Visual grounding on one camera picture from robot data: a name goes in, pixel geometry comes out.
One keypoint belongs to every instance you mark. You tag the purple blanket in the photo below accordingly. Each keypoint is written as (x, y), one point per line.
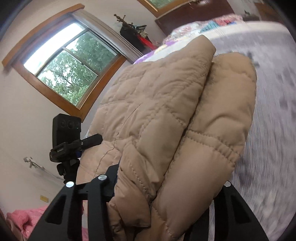
(159, 52)

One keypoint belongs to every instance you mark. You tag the grey floral quilted bedspread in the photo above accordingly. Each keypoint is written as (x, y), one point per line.
(265, 173)

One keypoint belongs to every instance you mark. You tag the coat rack with clothes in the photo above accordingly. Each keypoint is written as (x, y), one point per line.
(136, 35)

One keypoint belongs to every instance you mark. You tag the black camera box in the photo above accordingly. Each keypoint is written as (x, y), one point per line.
(66, 128)

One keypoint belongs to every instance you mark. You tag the wooden window behind bed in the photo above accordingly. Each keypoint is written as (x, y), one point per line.
(158, 8)

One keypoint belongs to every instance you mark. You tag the large wooden side window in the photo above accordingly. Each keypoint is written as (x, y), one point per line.
(67, 61)

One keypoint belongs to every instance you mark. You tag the colourful floral bedding pile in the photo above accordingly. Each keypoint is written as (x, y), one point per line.
(203, 26)

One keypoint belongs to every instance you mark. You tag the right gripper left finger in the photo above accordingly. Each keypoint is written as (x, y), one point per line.
(62, 220)

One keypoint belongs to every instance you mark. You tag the beige quilted down coat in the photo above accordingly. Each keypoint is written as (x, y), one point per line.
(176, 127)

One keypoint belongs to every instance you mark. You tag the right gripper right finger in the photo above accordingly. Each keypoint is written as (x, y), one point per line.
(234, 220)

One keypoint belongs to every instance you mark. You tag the pink knitted cloth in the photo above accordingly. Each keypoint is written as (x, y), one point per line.
(22, 222)

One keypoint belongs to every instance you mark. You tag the beige side window curtain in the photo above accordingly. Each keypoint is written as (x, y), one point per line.
(107, 33)

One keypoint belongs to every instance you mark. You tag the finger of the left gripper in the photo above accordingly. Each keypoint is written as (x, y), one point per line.
(91, 141)

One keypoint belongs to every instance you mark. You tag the dark wooden headboard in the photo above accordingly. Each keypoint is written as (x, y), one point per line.
(191, 12)

